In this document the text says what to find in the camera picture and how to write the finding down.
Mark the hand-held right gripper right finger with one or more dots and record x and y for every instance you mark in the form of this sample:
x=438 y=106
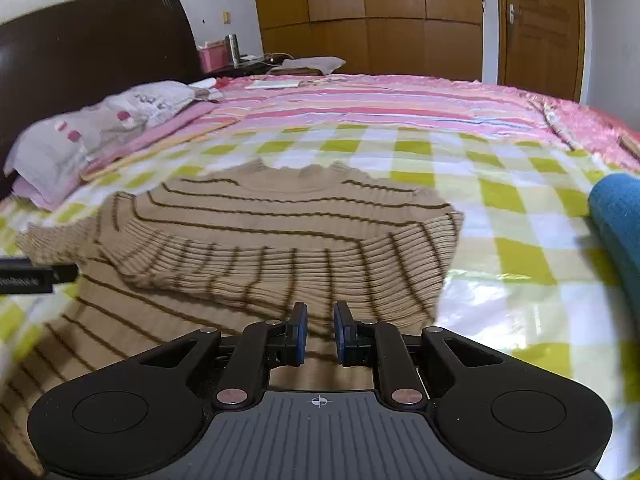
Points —
x=341 y=335

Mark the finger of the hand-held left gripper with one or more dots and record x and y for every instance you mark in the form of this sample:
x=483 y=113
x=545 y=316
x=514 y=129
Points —
x=65 y=274

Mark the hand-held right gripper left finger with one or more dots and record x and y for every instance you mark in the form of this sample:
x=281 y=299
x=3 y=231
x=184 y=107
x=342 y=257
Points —
x=299 y=335

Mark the tan striped knit sweater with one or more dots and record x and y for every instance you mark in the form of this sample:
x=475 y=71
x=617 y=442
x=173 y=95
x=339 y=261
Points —
x=275 y=225

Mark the grey pillow with pink dots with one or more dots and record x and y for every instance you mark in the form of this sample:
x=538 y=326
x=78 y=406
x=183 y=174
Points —
x=75 y=135

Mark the dark brown headboard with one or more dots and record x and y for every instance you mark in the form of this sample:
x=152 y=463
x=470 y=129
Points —
x=90 y=45

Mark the pink striped bed sheet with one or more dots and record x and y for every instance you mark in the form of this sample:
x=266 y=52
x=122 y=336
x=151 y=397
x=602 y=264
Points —
x=380 y=105

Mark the white book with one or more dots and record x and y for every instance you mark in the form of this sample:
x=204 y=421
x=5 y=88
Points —
x=272 y=83

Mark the pink box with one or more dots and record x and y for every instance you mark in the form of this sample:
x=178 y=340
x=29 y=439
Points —
x=214 y=56

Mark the dark nightstand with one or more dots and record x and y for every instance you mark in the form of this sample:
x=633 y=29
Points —
x=245 y=70

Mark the beige cloth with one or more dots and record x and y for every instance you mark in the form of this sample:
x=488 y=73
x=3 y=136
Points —
x=310 y=64

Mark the metal thermos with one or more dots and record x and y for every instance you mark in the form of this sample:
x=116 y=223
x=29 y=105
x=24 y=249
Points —
x=232 y=49

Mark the blue cloth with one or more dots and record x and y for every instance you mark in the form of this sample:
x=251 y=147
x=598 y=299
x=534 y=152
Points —
x=620 y=230

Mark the wooden wardrobe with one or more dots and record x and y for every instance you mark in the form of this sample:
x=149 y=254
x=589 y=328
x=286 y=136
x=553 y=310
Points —
x=370 y=15

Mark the pink shiny quilt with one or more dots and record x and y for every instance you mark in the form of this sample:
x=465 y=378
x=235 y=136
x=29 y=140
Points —
x=590 y=125

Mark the wooden door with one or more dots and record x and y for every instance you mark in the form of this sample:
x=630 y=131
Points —
x=545 y=30

